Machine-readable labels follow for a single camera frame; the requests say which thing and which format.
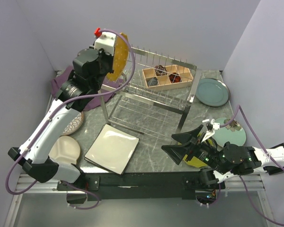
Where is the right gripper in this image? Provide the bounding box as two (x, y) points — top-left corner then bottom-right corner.
(159, 124), (225, 174)

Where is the green polka dot plate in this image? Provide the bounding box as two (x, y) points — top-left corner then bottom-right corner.
(174, 131), (217, 167)

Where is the orange plate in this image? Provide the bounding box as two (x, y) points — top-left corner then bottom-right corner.
(106, 36), (129, 81)

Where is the mint floral plate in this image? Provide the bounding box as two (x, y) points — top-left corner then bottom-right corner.
(212, 120), (246, 147)

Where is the floral patterned plate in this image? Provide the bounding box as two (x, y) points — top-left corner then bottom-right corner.
(61, 112), (84, 136)

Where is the teal round plate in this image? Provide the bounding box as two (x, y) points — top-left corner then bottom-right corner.
(195, 78), (231, 107)

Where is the square cream plate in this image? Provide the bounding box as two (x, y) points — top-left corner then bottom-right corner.
(84, 157), (124, 175)
(84, 124), (139, 171)

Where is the cream round bowl plate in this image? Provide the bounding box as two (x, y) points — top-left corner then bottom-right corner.
(49, 136), (81, 165)

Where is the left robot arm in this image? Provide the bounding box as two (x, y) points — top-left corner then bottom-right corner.
(8, 44), (115, 190)

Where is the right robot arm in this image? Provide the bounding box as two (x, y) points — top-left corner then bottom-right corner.
(161, 123), (284, 190)

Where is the metal dish rack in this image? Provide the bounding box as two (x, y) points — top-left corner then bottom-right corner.
(101, 48), (200, 141)

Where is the purple cloth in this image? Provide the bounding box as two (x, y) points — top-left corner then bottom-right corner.
(51, 66), (119, 111)

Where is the grey fabric roll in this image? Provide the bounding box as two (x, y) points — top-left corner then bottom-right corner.
(147, 77), (158, 87)

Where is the wooden compartment tray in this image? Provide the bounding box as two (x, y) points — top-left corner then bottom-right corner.
(142, 65), (195, 91)

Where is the patterned fabric roll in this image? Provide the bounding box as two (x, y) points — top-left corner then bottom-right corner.
(155, 65), (167, 76)

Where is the red black fabric roll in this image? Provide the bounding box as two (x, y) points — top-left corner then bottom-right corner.
(169, 72), (181, 83)

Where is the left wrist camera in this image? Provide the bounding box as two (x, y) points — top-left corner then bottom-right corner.
(94, 27), (116, 56)

